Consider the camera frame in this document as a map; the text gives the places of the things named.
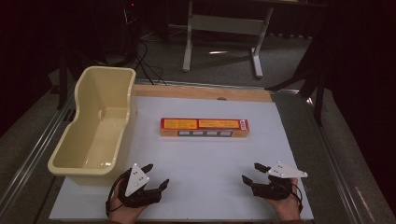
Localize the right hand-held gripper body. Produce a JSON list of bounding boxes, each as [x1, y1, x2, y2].
[[251, 161, 309, 201]]

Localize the dark thin stand leg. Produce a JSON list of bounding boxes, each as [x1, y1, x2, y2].
[[57, 50, 70, 110]]

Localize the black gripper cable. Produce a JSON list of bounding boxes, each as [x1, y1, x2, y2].
[[105, 171, 128, 218], [290, 182, 304, 215]]

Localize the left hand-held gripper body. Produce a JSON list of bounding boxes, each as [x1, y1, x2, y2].
[[117, 162, 163, 209]]

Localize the metal table rail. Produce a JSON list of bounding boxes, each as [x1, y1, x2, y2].
[[305, 95, 367, 224], [0, 91, 78, 217]]

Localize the white table mat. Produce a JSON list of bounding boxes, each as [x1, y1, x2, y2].
[[49, 95, 315, 223]]

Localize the cream plastic tub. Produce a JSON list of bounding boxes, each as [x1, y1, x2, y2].
[[47, 65, 137, 187]]

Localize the wooden strip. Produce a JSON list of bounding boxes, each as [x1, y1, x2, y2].
[[133, 84, 274, 104]]

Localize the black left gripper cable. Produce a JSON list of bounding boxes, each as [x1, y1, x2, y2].
[[105, 171, 128, 218]]

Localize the black stand legs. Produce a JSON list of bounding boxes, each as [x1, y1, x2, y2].
[[264, 29, 329, 127]]

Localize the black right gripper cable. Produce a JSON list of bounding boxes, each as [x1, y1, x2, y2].
[[290, 182, 304, 215]]

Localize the person's left hand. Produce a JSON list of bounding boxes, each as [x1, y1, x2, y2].
[[106, 186, 148, 224]]

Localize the black floor cables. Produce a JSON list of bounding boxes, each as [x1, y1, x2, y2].
[[123, 39, 168, 86]]

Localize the grey metal table frame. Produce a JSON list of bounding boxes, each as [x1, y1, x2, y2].
[[181, 0, 276, 79]]

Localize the person's right hand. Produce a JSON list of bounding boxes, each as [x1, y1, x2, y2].
[[266, 177, 303, 222]]

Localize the long orange and red box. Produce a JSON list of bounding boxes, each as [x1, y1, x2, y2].
[[160, 117, 250, 138]]

